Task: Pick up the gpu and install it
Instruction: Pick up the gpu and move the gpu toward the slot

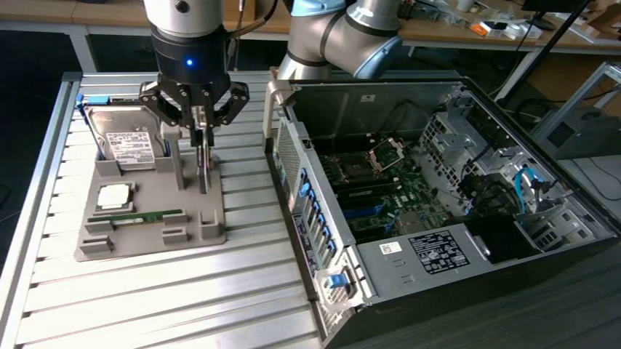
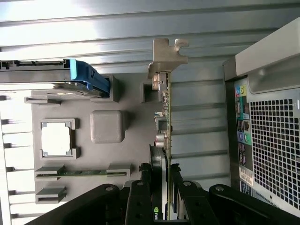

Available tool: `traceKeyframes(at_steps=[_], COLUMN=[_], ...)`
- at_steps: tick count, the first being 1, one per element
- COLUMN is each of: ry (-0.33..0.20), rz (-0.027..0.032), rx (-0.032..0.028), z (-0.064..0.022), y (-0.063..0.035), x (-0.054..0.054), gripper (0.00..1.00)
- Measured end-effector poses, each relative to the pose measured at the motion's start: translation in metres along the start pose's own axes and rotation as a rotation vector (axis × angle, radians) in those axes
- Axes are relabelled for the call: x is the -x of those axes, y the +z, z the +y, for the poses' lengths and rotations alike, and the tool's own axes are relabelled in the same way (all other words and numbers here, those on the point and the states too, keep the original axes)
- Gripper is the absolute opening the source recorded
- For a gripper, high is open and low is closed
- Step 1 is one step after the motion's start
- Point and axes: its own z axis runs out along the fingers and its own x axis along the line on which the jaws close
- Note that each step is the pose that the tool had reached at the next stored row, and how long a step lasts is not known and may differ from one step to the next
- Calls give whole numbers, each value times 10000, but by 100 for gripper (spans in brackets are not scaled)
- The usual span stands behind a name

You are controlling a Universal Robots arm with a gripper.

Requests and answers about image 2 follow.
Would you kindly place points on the green RAM stick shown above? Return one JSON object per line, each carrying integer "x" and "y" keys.
{"x": 82, "y": 172}

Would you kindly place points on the open black grey PC case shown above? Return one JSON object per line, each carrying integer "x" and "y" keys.
{"x": 269, "y": 145}

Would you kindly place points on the grey plastic parts rack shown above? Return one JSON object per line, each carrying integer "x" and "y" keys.
{"x": 105, "y": 159}

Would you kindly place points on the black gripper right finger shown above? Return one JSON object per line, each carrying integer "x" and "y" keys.
{"x": 234, "y": 206}

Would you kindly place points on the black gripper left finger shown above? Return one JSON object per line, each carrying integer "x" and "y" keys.
{"x": 93, "y": 206}

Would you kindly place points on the silver CPU chip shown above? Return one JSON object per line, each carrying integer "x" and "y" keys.
{"x": 56, "y": 138}

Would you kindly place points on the silver hard disk white label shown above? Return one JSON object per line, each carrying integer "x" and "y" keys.
{"x": 35, "y": 76}

